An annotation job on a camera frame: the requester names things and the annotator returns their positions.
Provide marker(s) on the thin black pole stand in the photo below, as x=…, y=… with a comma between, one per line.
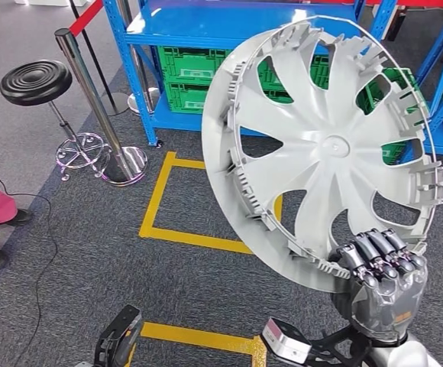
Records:
x=116, y=104

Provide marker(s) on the black round stool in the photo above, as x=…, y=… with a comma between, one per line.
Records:
x=34, y=81

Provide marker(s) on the grey plastic wheel cover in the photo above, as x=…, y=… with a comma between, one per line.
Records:
x=332, y=147

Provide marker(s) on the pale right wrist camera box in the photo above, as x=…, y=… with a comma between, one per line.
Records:
x=286, y=342

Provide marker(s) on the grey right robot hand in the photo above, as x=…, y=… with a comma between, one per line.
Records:
x=385, y=299

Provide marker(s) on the red barrier belt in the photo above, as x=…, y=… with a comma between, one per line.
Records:
x=88, y=16
x=397, y=3

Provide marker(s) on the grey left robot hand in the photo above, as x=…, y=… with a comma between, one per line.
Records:
x=118, y=339

